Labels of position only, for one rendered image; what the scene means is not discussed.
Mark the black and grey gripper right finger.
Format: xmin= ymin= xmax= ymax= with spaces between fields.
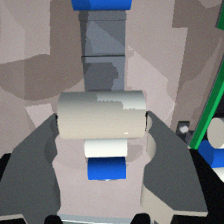
xmin=140 ymin=111 xmax=224 ymax=224

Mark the blue cylinder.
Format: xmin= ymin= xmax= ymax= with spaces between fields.
xmin=198 ymin=140 xmax=224 ymax=168
xmin=87 ymin=156 xmax=126 ymax=180
xmin=71 ymin=0 xmax=132 ymax=11

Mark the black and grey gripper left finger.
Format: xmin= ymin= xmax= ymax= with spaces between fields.
xmin=0 ymin=113 xmax=61 ymax=224

